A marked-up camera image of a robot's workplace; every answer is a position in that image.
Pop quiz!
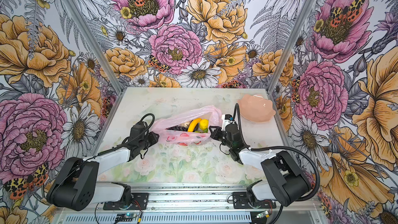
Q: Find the dark fake grape bunch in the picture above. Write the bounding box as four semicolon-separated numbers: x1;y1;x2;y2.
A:
168;125;188;132

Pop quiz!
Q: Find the pink plastic bag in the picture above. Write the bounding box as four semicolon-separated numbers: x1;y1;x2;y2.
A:
152;105;222;145

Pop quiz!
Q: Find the left aluminium corner post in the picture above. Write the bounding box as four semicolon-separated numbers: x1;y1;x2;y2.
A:
62;0;124;95

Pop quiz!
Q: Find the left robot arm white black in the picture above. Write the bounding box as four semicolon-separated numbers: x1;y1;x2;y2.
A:
46;121;160;211

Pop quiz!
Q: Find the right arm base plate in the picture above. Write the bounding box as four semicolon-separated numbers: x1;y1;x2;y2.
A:
232;192;276;209

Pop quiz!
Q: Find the yellow fake lemon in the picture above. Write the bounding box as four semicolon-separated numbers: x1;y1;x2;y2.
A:
199;119;209;131

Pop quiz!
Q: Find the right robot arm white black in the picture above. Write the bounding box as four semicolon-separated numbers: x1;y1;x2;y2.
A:
208;115;319;208

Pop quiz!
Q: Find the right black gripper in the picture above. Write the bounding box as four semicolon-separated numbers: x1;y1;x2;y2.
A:
208;126;233;148

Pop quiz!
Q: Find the yellow fake banana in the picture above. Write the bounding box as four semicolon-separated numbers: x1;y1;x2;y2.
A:
188;118;202;132

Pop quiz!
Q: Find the right aluminium corner post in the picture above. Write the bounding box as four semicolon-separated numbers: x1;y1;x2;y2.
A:
267;0;317;97

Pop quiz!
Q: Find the white slotted cable duct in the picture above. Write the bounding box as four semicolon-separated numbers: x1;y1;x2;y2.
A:
59;212;252;224

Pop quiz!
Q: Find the beige fake garlic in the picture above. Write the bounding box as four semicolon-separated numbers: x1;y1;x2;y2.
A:
182;122;190;128

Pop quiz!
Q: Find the aluminium frame rail front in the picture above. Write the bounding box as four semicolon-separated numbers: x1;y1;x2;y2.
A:
54;183;321;214

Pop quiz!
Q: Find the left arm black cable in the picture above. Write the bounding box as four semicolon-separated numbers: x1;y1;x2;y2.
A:
51;113;155;190

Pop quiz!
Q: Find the green circuit board left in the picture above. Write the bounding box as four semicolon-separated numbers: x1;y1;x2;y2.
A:
115;213;141;224

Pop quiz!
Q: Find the pink faceted plastic bowl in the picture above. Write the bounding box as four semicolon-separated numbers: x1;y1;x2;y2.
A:
238;94;276;123

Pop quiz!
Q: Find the aluminium corner post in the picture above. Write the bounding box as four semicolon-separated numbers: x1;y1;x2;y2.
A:
62;0;124;95
267;0;317;97

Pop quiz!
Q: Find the green circuit board right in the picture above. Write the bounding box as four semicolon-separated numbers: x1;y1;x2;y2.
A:
256;211;269;219

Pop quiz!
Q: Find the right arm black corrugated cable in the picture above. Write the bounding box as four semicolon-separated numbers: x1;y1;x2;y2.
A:
234;103;321;202

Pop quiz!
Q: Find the green circuit board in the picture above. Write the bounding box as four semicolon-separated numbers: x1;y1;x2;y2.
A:
115;213;141;224
256;211;269;219

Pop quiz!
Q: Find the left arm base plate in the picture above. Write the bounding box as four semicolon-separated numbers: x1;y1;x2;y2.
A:
103;192;149;211

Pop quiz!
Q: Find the green fake lime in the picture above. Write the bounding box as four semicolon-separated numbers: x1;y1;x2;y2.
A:
195;128;208;133

